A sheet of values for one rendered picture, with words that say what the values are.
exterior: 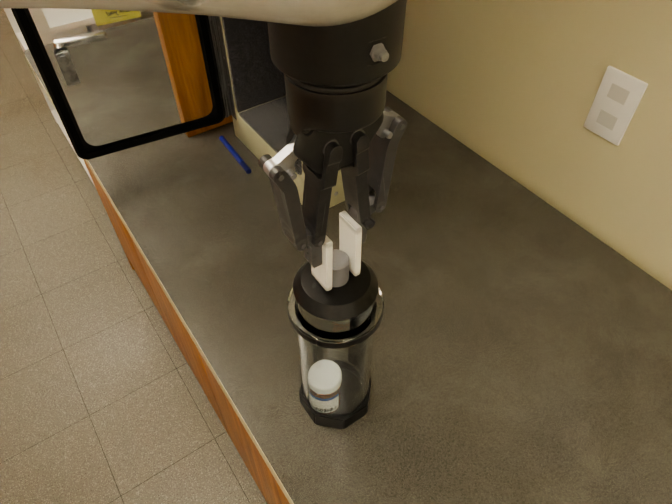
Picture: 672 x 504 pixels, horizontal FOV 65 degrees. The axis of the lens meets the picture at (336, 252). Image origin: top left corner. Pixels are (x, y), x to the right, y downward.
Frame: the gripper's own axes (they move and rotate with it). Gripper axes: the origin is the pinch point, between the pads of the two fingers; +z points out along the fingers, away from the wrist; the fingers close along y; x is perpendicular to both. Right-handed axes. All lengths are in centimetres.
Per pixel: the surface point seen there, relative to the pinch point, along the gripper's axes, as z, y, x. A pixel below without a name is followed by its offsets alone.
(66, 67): 6, 11, -65
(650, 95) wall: 4, -60, -3
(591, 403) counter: 30.6, -29.3, 21.3
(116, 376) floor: 125, 32, -88
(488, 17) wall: 5, -60, -37
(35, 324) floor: 125, 50, -127
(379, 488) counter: 30.6, 2.6, 13.6
